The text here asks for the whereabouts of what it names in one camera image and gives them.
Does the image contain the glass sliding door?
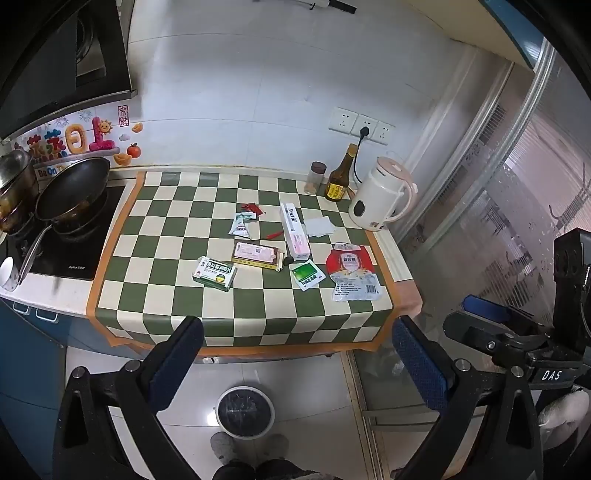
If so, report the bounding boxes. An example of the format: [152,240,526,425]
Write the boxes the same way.
[342,37,591,462]

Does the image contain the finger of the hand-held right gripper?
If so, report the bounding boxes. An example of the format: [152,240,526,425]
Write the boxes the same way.
[463,294,550,329]
[442,310,552,366]

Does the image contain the person's left leg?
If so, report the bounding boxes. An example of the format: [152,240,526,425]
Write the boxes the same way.
[215,460,256,480]

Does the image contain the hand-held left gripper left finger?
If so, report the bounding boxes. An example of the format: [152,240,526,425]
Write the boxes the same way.
[52,315,205,480]

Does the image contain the white round trash bin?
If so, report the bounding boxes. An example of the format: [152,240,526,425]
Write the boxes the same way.
[215,385,275,439]

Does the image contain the white cup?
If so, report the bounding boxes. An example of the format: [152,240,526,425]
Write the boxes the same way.
[0,256,21,292]

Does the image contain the person's left shoe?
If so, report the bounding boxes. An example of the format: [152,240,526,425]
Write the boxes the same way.
[210,432,242,464]

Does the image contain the green square sachet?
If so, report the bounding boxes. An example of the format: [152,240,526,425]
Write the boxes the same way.
[289,259,326,291]

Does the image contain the white paper napkin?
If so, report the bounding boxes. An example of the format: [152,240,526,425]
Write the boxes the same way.
[305,216,338,238]

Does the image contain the green and white medicine box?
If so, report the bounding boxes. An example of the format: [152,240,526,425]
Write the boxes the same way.
[191,255,238,292]

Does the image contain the steel pot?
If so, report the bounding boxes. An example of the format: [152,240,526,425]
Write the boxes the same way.
[0,148,40,234]

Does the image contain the black power cable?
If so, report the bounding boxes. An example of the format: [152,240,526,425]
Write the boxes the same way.
[353,127,371,184]

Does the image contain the clear spice jar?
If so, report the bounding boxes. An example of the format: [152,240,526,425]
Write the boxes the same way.
[305,161,328,195]

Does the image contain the colourful wall stickers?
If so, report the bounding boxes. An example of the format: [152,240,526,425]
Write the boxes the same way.
[14,104,144,178]

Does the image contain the person's right shoe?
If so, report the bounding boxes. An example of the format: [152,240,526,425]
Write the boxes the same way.
[262,433,290,462]

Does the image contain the green checkered table mat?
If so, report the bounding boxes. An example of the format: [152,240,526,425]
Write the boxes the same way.
[87,171,400,358]

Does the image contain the pink and white toothpaste box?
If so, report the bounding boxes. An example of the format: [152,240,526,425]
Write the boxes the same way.
[279,203,311,261]

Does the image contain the black range hood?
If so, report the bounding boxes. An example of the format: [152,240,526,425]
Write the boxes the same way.
[0,0,138,139]

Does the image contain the person's shoe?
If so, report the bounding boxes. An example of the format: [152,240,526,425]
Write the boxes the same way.
[262,433,290,462]
[210,432,242,464]

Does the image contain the green and white torn sachet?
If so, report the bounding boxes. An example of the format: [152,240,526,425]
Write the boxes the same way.
[229,213,258,241]

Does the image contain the brown and yellow box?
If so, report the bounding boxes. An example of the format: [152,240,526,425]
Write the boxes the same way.
[231,241,283,271]

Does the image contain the blue wall cabinet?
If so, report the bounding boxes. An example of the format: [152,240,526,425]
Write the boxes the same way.
[478,0,548,70]

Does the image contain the black induction cooktop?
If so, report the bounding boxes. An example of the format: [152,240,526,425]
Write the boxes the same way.
[0,185,127,280]

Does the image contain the person's right forearm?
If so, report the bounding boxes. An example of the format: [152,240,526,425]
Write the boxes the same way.
[538,385,591,455]

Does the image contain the person's leg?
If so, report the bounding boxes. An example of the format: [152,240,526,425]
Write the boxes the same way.
[215,460,256,480]
[256,458,320,480]

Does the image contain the brown sauce bottle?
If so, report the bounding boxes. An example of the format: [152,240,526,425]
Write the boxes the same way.
[324,144,360,203]

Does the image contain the black handled wall utensil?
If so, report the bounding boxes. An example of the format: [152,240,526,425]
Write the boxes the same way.
[295,0,358,14]

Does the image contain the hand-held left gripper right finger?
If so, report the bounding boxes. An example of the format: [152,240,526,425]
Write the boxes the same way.
[392,315,539,480]

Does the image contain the blue base cabinet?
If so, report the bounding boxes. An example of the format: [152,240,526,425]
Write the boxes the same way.
[0,295,112,462]

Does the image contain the person's right leg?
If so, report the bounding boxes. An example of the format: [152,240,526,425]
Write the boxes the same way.
[256,458,320,480]

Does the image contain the red and white sugar bag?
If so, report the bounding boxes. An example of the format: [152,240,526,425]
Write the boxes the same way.
[325,242,384,302]

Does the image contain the white electric kettle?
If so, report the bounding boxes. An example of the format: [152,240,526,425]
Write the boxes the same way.
[348,156,419,232]

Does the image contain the black frying pan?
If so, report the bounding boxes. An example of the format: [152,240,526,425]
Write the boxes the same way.
[16,157,112,284]

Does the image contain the white wall socket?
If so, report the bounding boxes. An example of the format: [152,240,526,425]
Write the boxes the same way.
[329,107,358,134]
[372,121,397,146]
[353,114,379,139]

